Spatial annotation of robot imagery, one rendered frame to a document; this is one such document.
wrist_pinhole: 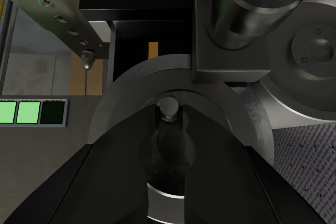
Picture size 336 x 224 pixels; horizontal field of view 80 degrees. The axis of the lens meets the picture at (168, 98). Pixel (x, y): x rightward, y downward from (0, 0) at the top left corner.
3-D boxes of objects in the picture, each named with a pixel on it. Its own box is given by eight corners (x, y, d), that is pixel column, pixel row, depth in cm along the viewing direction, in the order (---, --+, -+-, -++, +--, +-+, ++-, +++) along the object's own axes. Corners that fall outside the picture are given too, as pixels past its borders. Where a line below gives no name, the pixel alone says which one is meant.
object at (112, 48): (123, -82, 21) (112, 88, 18) (149, 33, 44) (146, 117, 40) (118, -82, 21) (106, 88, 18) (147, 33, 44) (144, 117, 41)
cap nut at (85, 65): (93, 50, 51) (91, 67, 50) (98, 56, 54) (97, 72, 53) (78, 50, 51) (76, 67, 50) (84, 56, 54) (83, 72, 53)
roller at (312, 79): (381, -14, 18) (414, 122, 15) (260, 76, 43) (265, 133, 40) (244, -12, 18) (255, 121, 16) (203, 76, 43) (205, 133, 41)
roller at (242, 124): (251, 67, 16) (266, 226, 14) (203, 112, 42) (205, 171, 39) (108, 69, 16) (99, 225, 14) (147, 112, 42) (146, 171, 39)
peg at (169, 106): (170, 123, 11) (152, 107, 12) (170, 126, 14) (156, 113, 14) (186, 105, 12) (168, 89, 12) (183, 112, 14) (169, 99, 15)
